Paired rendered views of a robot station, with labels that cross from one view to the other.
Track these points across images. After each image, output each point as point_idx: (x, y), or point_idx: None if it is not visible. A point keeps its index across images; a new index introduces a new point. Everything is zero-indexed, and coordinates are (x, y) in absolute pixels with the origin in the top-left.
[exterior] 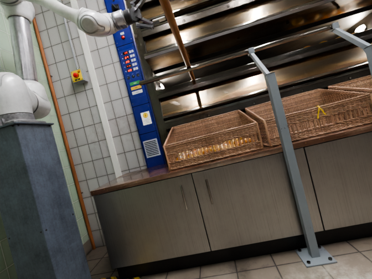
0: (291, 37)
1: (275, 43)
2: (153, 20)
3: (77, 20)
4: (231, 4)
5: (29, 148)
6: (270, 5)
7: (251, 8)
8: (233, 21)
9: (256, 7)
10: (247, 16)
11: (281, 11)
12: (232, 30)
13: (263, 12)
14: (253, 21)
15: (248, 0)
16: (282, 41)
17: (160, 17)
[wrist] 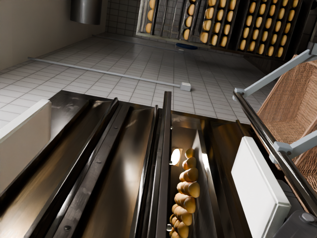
0: (254, 112)
1: (264, 124)
2: (280, 197)
3: None
4: (67, 221)
5: None
6: (118, 177)
7: (100, 200)
8: (112, 232)
9: (105, 193)
10: (117, 208)
11: (158, 149)
12: (161, 214)
13: (125, 185)
14: (157, 179)
15: (86, 195)
16: (261, 119)
17: (259, 152)
